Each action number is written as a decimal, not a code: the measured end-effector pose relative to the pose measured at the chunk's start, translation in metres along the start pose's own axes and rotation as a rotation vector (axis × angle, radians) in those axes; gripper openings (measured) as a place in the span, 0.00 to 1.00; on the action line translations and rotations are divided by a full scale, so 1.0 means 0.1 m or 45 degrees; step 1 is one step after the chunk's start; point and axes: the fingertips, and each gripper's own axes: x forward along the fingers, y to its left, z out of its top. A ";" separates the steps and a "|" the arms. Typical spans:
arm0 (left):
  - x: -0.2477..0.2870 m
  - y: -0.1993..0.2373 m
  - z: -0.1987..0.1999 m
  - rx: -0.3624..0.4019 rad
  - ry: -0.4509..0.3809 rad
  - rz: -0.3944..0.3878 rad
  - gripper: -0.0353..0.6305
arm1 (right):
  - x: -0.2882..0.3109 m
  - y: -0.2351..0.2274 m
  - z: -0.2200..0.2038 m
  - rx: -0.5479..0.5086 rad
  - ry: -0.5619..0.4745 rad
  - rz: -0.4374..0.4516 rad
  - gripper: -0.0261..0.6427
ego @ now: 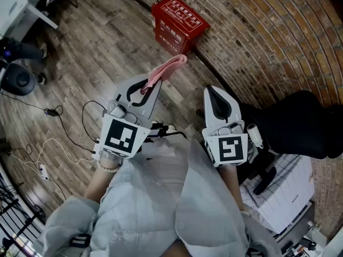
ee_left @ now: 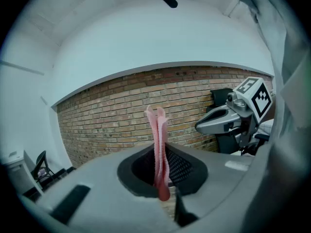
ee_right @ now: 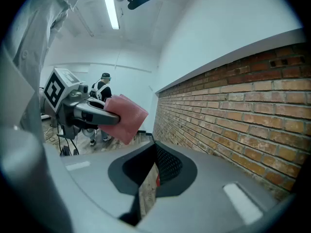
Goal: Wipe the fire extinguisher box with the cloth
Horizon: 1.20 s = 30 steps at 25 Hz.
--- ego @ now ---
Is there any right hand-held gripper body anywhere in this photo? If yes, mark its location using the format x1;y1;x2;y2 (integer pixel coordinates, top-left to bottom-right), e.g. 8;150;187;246
202;115;249;169

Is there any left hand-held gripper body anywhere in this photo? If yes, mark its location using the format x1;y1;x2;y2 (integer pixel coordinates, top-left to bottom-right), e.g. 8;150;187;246
92;97;153;160

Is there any pink cloth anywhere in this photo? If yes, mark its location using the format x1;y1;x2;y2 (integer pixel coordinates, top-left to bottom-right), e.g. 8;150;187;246
139;54;188;95

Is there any red fire extinguisher box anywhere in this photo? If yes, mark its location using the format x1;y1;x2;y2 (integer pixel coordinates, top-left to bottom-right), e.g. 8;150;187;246
151;0;211;56

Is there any person's right forearm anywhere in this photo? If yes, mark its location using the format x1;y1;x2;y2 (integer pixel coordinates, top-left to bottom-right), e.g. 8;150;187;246
219;166;246;211

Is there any person's left forearm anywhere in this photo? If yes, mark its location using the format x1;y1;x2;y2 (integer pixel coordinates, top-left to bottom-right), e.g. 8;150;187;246
84;159;121;206

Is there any black flat device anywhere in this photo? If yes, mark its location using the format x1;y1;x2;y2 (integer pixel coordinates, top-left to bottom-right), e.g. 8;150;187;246
146;121;163;143

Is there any black stand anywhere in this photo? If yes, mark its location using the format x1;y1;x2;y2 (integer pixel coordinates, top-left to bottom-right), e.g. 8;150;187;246
253;167;277;195

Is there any light grey shirt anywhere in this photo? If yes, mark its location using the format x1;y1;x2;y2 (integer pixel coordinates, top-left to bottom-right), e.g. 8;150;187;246
33;137;282;257

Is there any white checked box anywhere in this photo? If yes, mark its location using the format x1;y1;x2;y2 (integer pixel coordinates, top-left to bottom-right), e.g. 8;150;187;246
240;154;316;234

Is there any white power strip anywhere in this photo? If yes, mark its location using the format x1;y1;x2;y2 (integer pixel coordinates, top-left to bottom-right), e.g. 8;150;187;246
37;163;51;181

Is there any black round seat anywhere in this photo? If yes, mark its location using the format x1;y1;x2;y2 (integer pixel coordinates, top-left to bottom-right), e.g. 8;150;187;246
0;63;37;96

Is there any white desk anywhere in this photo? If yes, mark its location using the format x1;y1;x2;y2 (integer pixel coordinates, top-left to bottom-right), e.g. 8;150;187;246
0;0;59;41

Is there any black metal railing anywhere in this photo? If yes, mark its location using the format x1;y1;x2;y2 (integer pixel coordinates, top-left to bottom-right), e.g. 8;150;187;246
0;167;45;251

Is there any grey wrist strap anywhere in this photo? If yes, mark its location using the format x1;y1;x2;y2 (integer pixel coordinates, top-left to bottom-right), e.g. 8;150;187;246
100;154;121;168

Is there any small white camera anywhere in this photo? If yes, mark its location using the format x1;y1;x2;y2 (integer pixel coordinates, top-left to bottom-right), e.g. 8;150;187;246
246;124;264;147

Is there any white bead bracelet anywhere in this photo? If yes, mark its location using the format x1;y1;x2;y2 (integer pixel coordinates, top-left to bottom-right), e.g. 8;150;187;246
96;159;120;173

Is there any black looped cable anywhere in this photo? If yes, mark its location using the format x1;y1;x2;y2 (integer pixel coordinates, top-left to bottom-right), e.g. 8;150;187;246
81;100;108;154

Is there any white cable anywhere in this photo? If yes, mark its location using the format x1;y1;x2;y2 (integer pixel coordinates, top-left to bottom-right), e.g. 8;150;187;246
10;137;94;171

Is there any black power adapter cable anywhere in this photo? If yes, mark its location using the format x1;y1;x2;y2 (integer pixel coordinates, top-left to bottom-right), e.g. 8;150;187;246
0;91;98;153

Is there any black strap buckle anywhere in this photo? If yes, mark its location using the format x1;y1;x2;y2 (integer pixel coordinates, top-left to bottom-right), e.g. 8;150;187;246
69;233;92;248

